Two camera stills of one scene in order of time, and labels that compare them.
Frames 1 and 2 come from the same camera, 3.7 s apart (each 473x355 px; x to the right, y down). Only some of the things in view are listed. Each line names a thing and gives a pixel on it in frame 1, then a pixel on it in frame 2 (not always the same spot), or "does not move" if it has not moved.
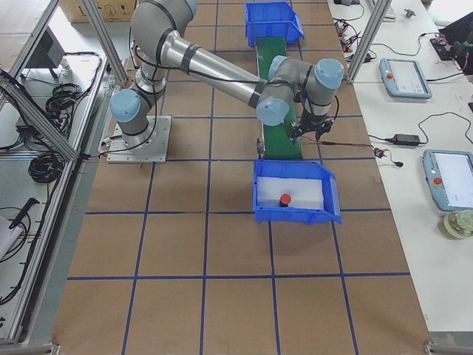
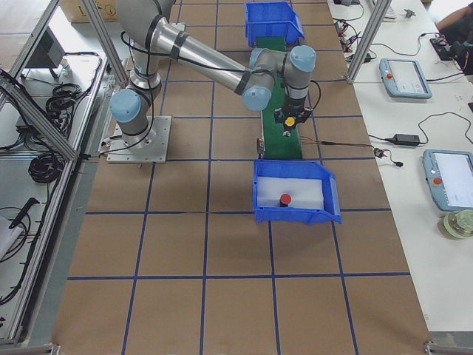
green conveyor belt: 277,144 does not move
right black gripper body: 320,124 → 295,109
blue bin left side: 272,19 does not move
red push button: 284,200 does not move
